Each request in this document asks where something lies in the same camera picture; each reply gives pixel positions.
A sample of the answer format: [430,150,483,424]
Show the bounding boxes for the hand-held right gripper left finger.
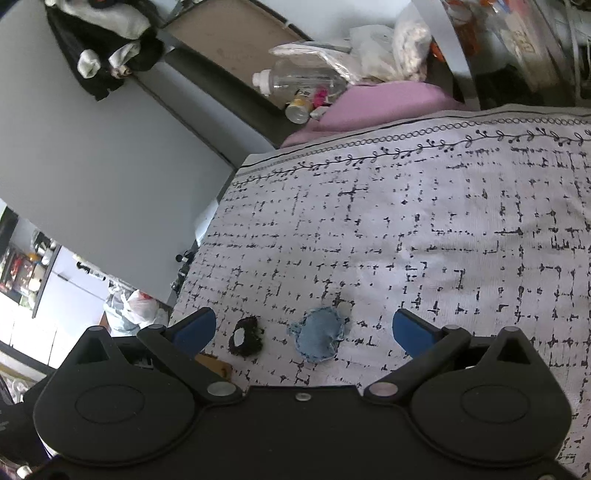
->
[81,307,243,408]

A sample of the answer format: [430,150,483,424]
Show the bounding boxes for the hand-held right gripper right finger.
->
[364,308,550,408]

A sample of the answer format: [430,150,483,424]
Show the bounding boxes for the cardboard box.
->
[194,353,233,381]

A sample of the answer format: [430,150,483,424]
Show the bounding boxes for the black scrunchie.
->
[228,316,265,357]

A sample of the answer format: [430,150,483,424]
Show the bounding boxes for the blue denim soft patch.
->
[288,306,350,364]

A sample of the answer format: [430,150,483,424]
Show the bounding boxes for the white red plastic bag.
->
[104,286,169,333]

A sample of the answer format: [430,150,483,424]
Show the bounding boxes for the small black stands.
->
[175,249,197,278]

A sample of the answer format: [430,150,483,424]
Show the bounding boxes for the white black printed blanket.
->
[168,104,591,480]

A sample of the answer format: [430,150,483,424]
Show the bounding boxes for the white cabinet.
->
[0,249,112,370]

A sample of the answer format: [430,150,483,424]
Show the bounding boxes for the grey wardrobe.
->
[0,9,236,305]

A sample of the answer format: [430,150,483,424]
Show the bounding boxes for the dark shelf with items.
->
[0,205,63,319]

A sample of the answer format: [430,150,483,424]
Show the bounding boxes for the pink bed sheet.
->
[279,83,467,148]

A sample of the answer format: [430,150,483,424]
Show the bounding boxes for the small can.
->
[285,95,312,124]

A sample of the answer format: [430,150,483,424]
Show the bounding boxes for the clear plastic bottle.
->
[252,58,349,100]

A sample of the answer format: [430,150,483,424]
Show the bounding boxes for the dark bed headboard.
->
[134,0,315,149]

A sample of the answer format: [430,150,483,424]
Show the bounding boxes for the white crinkled bag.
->
[348,4,437,84]

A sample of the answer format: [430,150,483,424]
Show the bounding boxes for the clear crumpled plastic bag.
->
[268,41,361,86]

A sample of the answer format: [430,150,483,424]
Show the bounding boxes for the pile of assorted packages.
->
[480,0,591,109]

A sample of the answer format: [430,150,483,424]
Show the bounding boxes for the black white hanging clothes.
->
[44,0,166,102]

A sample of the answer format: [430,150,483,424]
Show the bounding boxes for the white plastic rail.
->
[413,0,481,112]

